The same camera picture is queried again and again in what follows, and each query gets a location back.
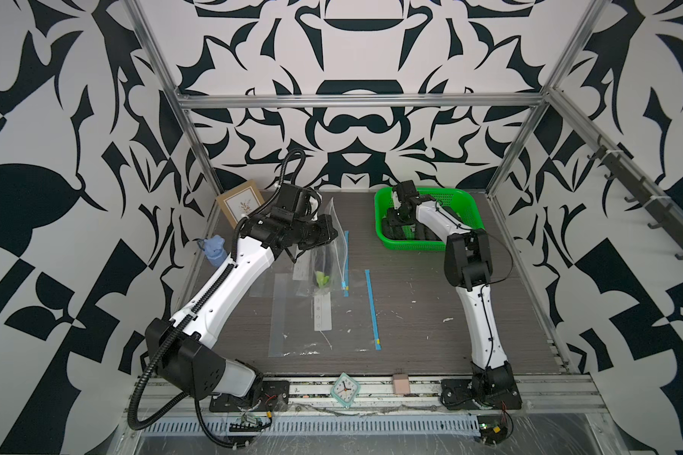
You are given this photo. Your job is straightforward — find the lifted clear zip-top bag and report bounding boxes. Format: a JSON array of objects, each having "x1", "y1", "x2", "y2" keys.
[{"x1": 297, "y1": 198, "x2": 348, "y2": 297}]

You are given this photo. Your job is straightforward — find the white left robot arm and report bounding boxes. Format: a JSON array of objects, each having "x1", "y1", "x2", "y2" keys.
[{"x1": 143, "y1": 214, "x2": 339, "y2": 403}]

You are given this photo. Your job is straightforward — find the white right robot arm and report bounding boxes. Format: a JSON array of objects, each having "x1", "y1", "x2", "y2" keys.
[{"x1": 386, "y1": 193, "x2": 515, "y2": 409}]

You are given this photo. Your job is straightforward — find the far clear zip-top bag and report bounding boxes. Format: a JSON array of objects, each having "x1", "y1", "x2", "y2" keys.
[{"x1": 249, "y1": 238, "x2": 348, "y2": 298}]

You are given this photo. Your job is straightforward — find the near clear zip-top bag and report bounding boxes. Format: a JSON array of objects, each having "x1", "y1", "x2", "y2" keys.
[{"x1": 269, "y1": 271, "x2": 381, "y2": 358}]

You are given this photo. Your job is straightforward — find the gold framed plant picture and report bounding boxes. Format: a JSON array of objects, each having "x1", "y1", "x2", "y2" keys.
[{"x1": 216, "y1": 180, "x2": 265, "y2": 228}]

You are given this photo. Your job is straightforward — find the green plastic basket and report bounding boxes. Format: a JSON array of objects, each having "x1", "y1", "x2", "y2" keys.
[{"x1": 374, "y1": 187, "x2": 484, "y2": 251}]

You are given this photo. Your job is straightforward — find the small pink block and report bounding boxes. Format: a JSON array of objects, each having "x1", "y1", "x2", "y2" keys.
[{"x1": 392, "y1": 373, "x2": 411, "y2": 396}]

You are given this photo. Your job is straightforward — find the mint square clock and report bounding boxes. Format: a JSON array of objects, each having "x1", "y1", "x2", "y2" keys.
[{"x1": 330, "y1": 373, "x2": 360, "y2": 409}]

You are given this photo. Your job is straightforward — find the small green circuit board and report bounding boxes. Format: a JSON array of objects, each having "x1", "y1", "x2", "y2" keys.
[{"x1": 236, "y1": 413, "x2": 272, "y2": 431}]

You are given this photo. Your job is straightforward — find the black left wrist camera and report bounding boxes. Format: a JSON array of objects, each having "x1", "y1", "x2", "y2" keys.
[{"x1": 271, "y1": 183, "x2": 321, "y2": 223}]

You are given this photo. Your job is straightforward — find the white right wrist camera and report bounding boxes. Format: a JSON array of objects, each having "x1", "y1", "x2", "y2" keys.
[{"x1": 392, "y1": 180, "x2": 419, "y2": 208}]

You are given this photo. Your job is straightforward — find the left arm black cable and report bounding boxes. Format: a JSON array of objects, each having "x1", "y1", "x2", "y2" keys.
[{"x1": 126, "y1": 149, "x2": 308, "y2": 450}]

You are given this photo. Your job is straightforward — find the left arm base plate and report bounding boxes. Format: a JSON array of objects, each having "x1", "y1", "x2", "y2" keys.
[{"x1": 210, "y1": 378, "x2": 290, "y2": 413}]

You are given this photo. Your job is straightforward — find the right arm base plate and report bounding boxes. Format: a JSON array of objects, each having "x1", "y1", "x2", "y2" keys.
[{"x1": 440, "y1": 375, "x2": 523, "y2": 411}]

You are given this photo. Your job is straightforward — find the white perforated cable duct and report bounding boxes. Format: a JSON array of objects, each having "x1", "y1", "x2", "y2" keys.
[{"x1": 143, "y1": 414, "x2": 480, "y2": 437}]

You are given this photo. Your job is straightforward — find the black wall hook rail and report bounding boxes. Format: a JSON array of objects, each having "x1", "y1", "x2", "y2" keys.
[{"x1": 587, "y1": 134, "x2": 683, "y2": 261}]

